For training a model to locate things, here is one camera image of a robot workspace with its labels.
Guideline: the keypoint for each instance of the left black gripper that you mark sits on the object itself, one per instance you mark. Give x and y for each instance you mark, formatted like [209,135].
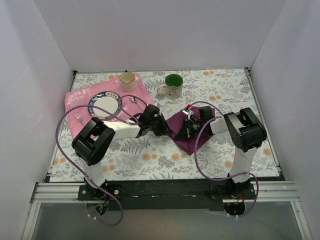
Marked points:
[159,123]

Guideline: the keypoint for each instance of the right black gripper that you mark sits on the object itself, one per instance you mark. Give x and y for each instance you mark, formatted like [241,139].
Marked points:
[186,129]

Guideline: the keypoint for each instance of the purple satin napkin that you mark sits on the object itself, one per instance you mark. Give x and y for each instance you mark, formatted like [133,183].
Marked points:
[175,123]

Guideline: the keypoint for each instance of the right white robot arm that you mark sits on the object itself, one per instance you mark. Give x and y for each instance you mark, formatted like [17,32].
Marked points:
[247,134]

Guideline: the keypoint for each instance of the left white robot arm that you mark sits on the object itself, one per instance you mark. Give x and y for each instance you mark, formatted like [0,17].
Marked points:
[93,141]

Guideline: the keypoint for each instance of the silver spoon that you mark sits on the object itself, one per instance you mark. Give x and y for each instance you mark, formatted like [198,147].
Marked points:
[135,101]

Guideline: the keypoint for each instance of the green floral mug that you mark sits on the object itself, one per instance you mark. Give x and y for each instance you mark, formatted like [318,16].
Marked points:
[172,87]

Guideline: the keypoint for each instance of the cream ceramic cup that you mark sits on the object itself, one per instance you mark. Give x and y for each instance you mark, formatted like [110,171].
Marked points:
[127,81]

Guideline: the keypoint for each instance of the white plate blue rim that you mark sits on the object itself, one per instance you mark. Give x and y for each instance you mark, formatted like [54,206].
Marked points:
[105,105]

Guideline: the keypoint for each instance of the small silver fork on placemat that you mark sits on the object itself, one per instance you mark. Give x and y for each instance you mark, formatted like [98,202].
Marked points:
[79,119]

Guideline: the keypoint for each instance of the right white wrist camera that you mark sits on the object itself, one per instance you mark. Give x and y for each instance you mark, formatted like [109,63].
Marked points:
[187,111]

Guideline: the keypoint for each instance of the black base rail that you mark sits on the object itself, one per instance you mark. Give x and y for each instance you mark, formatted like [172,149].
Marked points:
[166,194]

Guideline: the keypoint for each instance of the aluminium frame rail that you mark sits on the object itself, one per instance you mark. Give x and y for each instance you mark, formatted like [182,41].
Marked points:
[269,219]

